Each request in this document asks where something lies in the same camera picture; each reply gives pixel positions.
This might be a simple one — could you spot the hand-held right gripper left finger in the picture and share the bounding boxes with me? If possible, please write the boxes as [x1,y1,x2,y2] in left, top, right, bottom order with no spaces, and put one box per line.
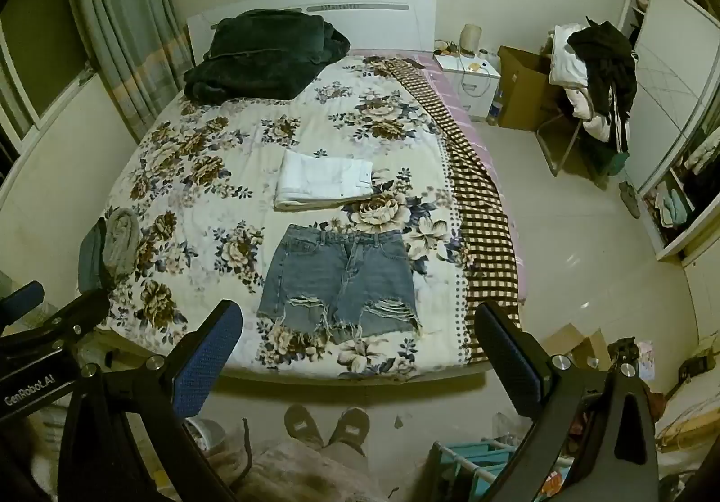
[56,300,244,502]

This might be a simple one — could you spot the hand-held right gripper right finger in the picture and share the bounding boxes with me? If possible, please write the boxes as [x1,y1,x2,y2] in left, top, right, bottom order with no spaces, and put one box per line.
[474,301,660,502]

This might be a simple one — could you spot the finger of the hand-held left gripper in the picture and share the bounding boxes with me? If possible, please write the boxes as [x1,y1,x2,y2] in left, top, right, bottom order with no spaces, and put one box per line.
[0,289,112,363]
[0,280,46,324]

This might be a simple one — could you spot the blue denim shorts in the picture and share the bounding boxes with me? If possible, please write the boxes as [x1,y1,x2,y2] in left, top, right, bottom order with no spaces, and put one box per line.
[257,223,423,346]

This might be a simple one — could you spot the person's fuzzy pants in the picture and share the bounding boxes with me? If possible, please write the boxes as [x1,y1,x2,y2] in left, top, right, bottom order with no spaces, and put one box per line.
[225,439,397,502]

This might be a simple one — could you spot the folded white pants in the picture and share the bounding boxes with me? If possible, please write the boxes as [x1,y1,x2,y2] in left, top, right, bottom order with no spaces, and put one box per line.
[274,149,376,211]

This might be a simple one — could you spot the dark grey garment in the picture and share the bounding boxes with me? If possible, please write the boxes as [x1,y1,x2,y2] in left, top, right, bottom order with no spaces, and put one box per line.
[77,217,111,294]

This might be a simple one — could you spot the flattened cardboard box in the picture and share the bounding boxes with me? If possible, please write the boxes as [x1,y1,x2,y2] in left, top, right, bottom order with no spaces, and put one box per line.
[539,324,612,371]

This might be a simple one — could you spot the grey knit garment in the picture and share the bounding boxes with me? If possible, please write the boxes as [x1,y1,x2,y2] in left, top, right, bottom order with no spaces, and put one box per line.
[101,208,142,281]

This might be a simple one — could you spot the teal storage rack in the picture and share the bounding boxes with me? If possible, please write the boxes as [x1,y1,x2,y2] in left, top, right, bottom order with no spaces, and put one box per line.
[427,437,531,502]

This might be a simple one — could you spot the person's left shoe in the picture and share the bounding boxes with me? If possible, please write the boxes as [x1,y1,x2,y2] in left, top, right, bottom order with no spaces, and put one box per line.
[284,404,325,450]

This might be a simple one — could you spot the person's shoe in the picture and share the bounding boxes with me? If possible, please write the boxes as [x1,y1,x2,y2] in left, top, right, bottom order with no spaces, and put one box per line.
[326,407,371,452]
[284,404,325,450]

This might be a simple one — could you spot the person's right shoe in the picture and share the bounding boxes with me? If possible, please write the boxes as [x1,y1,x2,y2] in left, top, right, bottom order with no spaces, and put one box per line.
[326,407,371,452]

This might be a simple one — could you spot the brown checked cloth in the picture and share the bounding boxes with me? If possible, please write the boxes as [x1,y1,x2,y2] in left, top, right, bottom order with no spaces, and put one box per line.
[388,57,521,365]

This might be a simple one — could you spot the pair of grey slippers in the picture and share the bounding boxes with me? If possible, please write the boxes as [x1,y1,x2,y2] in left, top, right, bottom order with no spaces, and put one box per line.
[618,180,643,220]

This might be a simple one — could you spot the floral quilt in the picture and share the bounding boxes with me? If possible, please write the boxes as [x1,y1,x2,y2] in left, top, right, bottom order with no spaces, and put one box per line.
[104,49,479,382]

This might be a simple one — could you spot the white framed window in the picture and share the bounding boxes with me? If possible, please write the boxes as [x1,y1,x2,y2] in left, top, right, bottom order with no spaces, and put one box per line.
[0,0,98,144]

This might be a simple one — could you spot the brown cardboard box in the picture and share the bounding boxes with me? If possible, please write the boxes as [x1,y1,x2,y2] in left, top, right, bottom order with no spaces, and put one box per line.
[496,46,564,132]

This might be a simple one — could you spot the white nightstand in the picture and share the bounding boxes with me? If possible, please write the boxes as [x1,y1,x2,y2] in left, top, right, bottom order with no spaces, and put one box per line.
[433,52,501,123]

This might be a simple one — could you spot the grey green curtain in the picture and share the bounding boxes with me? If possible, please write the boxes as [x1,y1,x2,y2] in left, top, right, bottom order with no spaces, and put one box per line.
[59,0,195,144]

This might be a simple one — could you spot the pile of white clothes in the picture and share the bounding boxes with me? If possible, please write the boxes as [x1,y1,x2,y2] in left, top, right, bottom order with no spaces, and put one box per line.
[548,23,615,144]

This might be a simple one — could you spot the dark green blanket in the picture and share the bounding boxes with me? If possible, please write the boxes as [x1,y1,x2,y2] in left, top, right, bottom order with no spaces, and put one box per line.
[184,9,351,103]

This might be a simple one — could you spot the black garment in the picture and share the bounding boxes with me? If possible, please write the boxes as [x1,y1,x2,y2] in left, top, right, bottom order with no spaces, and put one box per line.
[567,17,640,155]

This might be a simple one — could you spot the cream table lamp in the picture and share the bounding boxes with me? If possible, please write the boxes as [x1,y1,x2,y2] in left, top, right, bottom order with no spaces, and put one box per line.
[460,23,484,56]

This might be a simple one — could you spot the white wardrobe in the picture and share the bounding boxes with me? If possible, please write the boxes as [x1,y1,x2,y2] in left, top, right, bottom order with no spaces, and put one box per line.
[616,0,720,262]

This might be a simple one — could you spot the bed with white headboard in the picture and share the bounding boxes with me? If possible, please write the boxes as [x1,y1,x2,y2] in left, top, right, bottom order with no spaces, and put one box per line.
[93,0,531,386]

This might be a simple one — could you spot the metal frame chair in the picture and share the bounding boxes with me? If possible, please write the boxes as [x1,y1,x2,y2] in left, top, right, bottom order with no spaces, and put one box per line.
[534,102,598,178]

